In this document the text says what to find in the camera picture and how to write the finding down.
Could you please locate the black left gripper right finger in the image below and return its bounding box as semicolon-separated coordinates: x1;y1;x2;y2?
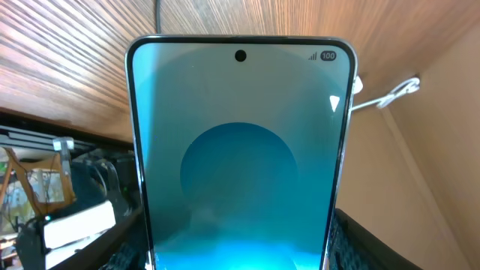
328;208;421;270

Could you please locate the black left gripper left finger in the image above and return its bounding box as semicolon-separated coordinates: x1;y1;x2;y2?
52;209;148;270

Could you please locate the blue Samsung Galaxy smartphone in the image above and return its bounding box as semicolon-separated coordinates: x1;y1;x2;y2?
125;35;358;270

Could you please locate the black USB charging cable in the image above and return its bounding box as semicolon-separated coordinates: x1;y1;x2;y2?
154;0;163;35

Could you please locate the white power strip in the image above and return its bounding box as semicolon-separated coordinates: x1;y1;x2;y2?
352;76;363;95

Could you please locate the white power strip cord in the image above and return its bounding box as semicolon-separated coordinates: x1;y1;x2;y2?
350;76;421;112

